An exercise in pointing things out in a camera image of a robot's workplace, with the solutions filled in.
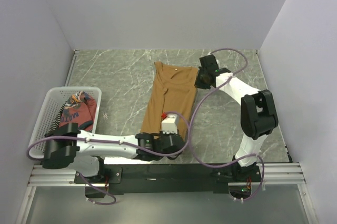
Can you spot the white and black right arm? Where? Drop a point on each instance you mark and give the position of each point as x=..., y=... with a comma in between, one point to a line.
x=258, y=116

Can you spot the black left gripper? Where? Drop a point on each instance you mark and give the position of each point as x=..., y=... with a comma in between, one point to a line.
x=163, y=135

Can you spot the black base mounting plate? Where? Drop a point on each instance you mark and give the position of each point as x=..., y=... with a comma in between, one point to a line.
x=162, y=178

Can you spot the aluminium rail frame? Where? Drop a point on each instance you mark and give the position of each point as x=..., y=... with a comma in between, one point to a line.
x=274, y=174

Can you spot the white plastic laundry basket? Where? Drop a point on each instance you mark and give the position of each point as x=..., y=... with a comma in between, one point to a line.
x=58, y=152

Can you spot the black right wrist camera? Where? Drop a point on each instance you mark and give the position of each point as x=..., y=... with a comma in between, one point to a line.
x=209, y=63

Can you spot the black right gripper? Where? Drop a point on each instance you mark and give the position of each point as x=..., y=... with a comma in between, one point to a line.
x=198, y=84

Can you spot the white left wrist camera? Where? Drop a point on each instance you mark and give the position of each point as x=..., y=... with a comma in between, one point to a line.
x=169, y=124

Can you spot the red printed tank top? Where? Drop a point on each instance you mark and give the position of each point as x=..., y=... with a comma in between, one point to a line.
x=81, y=109

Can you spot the tan tank top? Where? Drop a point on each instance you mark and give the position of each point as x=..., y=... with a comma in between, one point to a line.
x=173, y=89

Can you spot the black white striped tank top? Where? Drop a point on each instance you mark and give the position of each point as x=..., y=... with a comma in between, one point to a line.
x=56, y=122

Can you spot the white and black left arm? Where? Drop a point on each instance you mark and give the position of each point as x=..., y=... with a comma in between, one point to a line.
x=93, y=150

